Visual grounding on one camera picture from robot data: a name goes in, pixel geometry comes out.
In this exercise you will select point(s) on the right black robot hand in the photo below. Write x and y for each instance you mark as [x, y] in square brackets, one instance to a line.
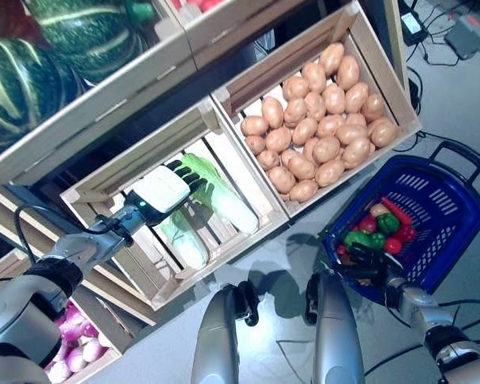
[366, 264]

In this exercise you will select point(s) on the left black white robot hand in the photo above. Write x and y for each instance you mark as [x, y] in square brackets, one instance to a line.
[164, 191]

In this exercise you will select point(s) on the large napa cabbage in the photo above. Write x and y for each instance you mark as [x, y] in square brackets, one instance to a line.
[232, 202]

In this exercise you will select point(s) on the blue plastic shopping basket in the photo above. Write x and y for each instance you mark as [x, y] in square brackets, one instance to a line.
[444, 224]

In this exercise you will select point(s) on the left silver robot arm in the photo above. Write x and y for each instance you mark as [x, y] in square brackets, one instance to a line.
[16, 316]

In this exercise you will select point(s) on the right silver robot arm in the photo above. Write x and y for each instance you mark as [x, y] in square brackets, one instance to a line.
[432, 316]

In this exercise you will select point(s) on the beige potato in basket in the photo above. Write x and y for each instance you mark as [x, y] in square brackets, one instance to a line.
[379, 209]

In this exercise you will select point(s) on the wooden crate with red vegetables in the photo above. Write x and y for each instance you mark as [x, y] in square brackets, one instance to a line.
[232, 28]

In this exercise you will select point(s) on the large green pepper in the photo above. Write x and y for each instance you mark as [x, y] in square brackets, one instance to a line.
[357, 239]

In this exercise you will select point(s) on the small green pepper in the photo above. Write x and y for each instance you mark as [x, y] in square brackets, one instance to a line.
[378, 240]

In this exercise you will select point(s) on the small red chili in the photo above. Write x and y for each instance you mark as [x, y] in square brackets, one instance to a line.
[341, 250]

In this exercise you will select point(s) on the red tomato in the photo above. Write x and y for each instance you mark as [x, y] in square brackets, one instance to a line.
[393, 245]

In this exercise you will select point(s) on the dark red apple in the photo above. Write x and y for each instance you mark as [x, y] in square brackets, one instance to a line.
[368, 225]

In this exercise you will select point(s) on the red bell pepper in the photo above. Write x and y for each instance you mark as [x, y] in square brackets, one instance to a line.
[407, 232]

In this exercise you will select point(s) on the small napa cabbage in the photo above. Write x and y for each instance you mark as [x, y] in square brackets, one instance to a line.
[190, 246]

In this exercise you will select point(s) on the orange red carrot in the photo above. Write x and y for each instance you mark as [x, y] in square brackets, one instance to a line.
[398, 210]

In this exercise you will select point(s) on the right silver robot leg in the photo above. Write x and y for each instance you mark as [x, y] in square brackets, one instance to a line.
[336, 332]

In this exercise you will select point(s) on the silver robot leg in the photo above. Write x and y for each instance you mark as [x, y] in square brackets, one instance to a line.
[216, 340]
[336, 332]

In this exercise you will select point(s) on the brown potato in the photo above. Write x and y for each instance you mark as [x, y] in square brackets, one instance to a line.
[295, 113]
[334, 98]
[278, 138]
[357, 97]
[331, 58]
[348, 72]
[288, 155]
[303, 190]
[314, 77]
[305, 130]
[330, 125]
[255, 144]
[357, 152]
[315, 106]
[295, 88]
[301, 166]
[356, 120]
[383, 132]
[281, 179]
[326, 149]
[308, 150]
[254, 125]
[373, 107]
[268, 160]
[351, 133]
[273, 112]
[330, 173]

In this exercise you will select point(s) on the wooden crate with cabbages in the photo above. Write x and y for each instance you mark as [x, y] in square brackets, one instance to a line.
[260, 208]

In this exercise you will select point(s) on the wooden crate with watermelons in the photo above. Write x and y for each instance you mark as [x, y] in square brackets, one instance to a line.
[104, 108]

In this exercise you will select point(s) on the low empty wooden crate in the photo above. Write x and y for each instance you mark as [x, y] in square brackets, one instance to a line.
[104, 286]

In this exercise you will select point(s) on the left silver robot leg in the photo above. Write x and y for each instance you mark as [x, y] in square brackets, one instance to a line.
[216, 340]

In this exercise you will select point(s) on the purple onion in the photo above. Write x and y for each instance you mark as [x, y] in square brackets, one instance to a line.
[90, 331]
[94, 349]
[70, 325]
[77, 358]
[59, 372]

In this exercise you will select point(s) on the wooden crate with onions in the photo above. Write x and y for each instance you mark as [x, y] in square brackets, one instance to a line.
[113, 346]

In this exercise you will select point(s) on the green striped watermelon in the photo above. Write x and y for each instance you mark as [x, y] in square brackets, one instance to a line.
[20, 92]
[88, 36]

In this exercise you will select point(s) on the green vegetable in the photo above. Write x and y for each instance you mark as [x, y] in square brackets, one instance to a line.
[142, 10]

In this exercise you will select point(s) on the wooden crate with potatoes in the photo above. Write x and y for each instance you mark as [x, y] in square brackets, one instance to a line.
[388, 80]

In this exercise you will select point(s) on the red vegetable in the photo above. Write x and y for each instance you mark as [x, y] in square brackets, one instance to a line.
[211, 3]

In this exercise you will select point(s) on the black power adapter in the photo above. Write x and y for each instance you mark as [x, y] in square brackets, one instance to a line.
[414, 20]

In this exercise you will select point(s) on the grey floor device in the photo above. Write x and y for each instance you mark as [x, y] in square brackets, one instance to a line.
[470, 36]

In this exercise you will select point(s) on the wooden shelf post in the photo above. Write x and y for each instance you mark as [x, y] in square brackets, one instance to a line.
[396, 40]

